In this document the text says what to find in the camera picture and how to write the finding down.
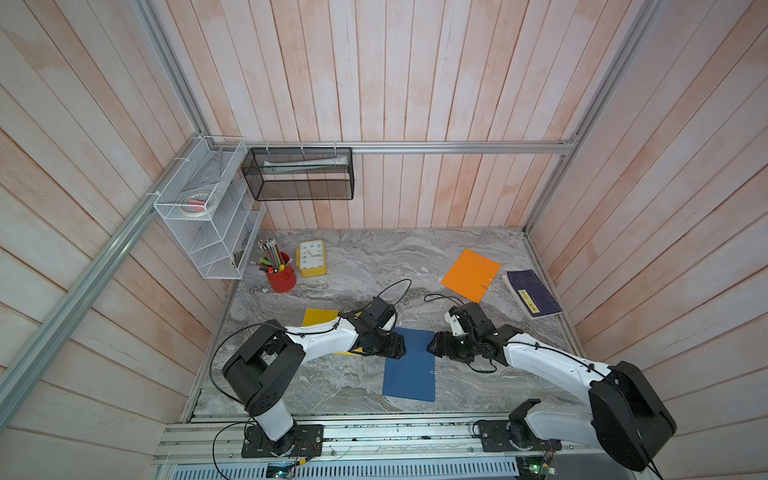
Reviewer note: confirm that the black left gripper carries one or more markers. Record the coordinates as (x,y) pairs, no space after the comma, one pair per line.
(395,344)

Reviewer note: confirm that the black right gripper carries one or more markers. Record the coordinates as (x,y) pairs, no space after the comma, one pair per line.
(442,340)

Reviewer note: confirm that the blue paper document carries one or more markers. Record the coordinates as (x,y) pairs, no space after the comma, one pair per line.
(412,376)

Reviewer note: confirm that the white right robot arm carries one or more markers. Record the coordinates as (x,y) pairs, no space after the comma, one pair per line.
(622,414)

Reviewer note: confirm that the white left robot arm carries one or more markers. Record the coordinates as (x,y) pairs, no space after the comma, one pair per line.
(260,371)

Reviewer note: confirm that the orange paper document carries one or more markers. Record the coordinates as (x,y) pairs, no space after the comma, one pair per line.
(471,275)

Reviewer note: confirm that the yellow paper document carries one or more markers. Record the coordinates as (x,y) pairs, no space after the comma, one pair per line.
(321,316)

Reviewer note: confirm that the dark purple book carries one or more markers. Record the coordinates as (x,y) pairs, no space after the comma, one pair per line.
(531,294)

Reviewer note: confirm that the yellow desk clock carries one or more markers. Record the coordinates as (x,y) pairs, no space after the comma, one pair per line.
(311,258)

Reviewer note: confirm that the red metal pencil cup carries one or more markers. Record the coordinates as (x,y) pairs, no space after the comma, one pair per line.
(282,279)

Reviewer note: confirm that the tape roll in shelf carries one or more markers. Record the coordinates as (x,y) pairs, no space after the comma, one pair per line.
(199,204)

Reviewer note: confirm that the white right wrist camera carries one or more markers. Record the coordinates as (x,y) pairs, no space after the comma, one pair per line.
(455,325)

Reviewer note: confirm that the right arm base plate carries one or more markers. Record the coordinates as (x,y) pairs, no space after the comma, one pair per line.
(513,433)

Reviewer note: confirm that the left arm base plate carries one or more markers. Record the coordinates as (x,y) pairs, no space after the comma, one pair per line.
(301,441)

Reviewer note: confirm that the black wire mesh basket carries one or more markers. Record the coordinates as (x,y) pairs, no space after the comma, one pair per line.
(299,173)

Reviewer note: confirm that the aluminium front rail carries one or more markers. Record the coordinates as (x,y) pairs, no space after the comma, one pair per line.
(350,437)

